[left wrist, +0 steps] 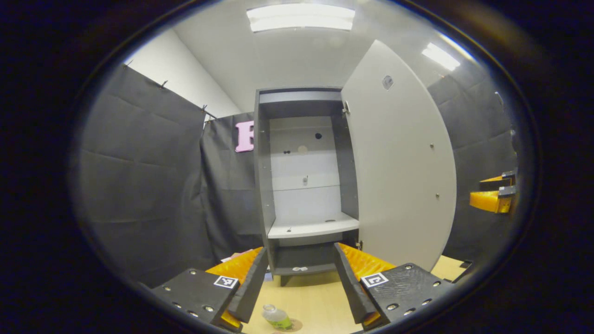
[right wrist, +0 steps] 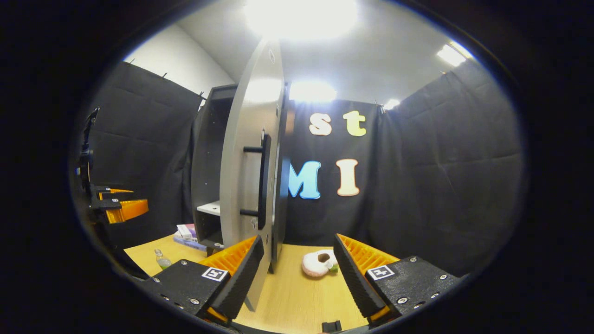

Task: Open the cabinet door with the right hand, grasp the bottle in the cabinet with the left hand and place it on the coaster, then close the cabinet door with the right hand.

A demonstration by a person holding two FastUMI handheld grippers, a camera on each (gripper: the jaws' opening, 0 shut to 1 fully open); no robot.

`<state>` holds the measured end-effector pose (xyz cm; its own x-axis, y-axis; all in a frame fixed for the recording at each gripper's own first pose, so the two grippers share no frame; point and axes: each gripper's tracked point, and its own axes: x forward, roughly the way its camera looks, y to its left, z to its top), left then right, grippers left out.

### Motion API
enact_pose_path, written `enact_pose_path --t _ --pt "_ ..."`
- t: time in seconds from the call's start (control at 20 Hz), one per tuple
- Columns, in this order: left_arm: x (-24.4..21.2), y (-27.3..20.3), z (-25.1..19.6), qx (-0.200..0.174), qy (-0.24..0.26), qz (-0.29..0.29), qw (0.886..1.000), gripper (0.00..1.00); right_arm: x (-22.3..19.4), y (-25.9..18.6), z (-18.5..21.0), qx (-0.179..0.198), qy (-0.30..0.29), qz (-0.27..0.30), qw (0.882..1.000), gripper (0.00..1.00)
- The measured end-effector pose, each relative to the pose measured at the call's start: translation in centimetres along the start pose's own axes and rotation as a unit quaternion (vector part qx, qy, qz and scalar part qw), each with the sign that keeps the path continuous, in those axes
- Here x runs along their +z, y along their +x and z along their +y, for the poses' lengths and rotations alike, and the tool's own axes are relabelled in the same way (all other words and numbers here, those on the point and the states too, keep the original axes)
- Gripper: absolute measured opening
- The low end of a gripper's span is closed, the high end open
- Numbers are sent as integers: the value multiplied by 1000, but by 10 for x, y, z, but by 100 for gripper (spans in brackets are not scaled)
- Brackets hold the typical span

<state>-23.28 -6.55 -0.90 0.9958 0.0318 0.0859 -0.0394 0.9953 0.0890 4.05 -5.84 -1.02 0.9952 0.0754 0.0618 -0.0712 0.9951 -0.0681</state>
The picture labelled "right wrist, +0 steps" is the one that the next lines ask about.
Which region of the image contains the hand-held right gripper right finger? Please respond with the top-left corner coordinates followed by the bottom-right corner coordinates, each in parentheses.
top-left (333, 233), bottom-right (470, 328)

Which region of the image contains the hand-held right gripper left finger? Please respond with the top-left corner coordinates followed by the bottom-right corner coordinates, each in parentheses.
top-left (151, 234), bottom-right (264, 325)

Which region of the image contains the clear bottle with green label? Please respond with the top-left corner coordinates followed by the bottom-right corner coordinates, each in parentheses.
top-left (154, 249), bottom-right (173, 270)

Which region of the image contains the black door handle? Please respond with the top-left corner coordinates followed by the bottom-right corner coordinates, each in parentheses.
top-left (240, 130), bottom-right (272, 231)

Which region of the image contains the dark grey cabinet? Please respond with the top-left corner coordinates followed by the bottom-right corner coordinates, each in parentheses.
top-left (191, 83), bottom-right (294, 261)

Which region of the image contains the beige cabinet door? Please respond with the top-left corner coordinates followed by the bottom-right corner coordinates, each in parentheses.
top-left (219, 39), bottom-right (286, 311)

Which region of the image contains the ceiling light behind cabinet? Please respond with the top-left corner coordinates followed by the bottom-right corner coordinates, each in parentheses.
top-left (289, 82), bottom-right (337, 103)

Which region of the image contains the white pink plush toy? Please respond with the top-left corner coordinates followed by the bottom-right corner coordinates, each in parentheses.
top-left (301, 249), bottom-right (340, 278)

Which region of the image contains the flat purple box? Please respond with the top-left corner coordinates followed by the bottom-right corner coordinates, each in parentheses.
top-left (173, 235), bottom-right (208, 252)

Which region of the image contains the black backdrop cloth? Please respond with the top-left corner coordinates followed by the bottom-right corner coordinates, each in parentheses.
top-left (84, 60), bottom-right (526, 279)

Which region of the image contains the long ceiling light strip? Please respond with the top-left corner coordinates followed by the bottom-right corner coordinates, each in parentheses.
top-left (436, 42), bottom-right (475, 68)

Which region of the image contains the large ceiling light panel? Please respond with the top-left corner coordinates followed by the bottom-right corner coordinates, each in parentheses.
top-left (244, 0), bottom-right (359, 40)

